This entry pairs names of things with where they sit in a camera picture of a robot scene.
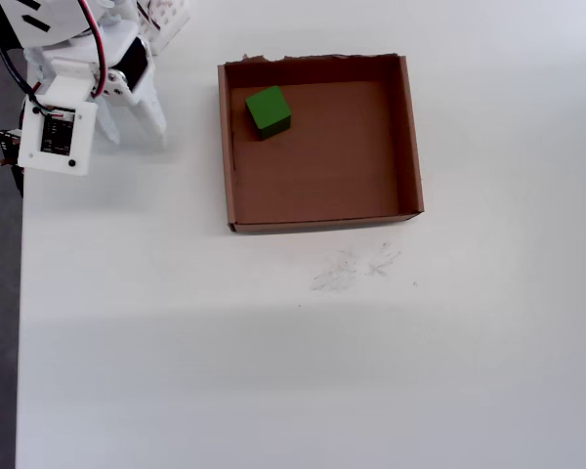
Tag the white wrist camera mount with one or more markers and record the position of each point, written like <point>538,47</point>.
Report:
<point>68,80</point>

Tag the green cube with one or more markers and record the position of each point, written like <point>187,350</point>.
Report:
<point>268,110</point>

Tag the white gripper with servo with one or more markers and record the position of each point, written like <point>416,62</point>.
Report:
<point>138,69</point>

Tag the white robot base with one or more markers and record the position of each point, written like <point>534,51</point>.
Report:
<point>173,22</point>

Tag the brown cardboard box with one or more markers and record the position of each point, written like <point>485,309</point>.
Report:
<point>332,161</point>

